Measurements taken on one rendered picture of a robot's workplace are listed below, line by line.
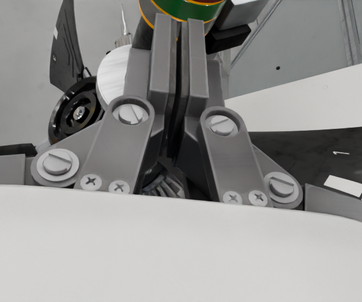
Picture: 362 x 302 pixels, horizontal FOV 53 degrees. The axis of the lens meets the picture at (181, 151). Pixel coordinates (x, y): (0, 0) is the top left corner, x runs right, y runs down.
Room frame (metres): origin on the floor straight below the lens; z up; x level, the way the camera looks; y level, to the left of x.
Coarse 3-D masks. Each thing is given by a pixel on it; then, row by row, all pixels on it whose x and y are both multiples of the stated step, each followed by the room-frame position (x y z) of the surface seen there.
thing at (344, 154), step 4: (328, 148) 0.28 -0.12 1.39; (332, 148) 0.28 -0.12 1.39; (336, 148) 0.29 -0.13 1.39; (328, 152) 0.28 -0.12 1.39; (332, 152) 0.28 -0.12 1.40; (336, 152) 0.28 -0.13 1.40; (340, 152) 0.28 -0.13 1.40; (344, 152) 0.28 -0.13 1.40; (348, 152) 0.28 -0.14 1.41; (352, 152) 0.28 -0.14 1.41; (328, 156) 0.27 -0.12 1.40; (332, 156) 0.27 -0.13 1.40; (336, 156) 0.27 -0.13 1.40; (340, 156) 0.27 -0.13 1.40; (344, 156) 0.27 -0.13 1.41; (348, 156) 0.27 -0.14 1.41; (352, 156) 0.27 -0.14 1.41
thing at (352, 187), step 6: (330, 180) 0.23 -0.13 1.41; (336, 180) 0.23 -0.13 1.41; (342, 180) 0.23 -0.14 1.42; (348, 180) 0.24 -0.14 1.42; (330, 186) 0.22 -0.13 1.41; (336, 186) 0.22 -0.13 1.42; (342, 186) 0.23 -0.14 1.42; (348, 186) 0.23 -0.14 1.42; (354, 186) 0.23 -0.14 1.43; (360, 186) 0.23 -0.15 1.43; (348, 192) 0.22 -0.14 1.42; (354, 192) 0.22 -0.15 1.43; (360, 192) 0.23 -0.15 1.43
